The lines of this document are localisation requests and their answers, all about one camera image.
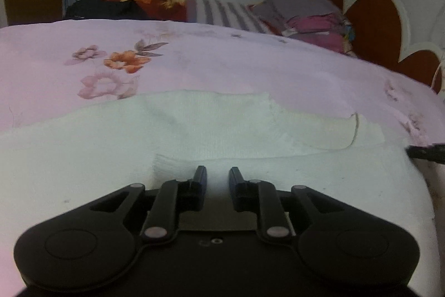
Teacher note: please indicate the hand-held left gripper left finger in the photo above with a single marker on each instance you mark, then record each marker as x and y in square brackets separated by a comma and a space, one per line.
[200, 178]

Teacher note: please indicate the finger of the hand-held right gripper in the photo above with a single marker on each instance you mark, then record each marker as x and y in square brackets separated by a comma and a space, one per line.
[426, 152]

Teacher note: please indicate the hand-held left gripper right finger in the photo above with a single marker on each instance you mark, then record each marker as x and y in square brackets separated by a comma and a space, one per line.
[235, 178]

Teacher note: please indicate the white sock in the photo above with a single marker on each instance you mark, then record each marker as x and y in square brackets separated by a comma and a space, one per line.
[104, 151]

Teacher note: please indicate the stack of folded clothes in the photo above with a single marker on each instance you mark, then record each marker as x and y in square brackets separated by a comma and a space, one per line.
[306, 18]

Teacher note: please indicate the pink floral bedsheet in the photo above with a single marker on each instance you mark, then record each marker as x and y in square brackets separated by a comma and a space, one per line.
[226, 64]

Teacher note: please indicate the red heart headboard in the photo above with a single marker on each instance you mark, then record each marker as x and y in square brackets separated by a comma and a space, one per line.
[375, 22]

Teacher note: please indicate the striped pillow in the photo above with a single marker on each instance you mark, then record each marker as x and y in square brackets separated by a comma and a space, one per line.
[226, 13]

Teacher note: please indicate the black cloth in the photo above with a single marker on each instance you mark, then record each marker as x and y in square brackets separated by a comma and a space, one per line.
[100, 10]

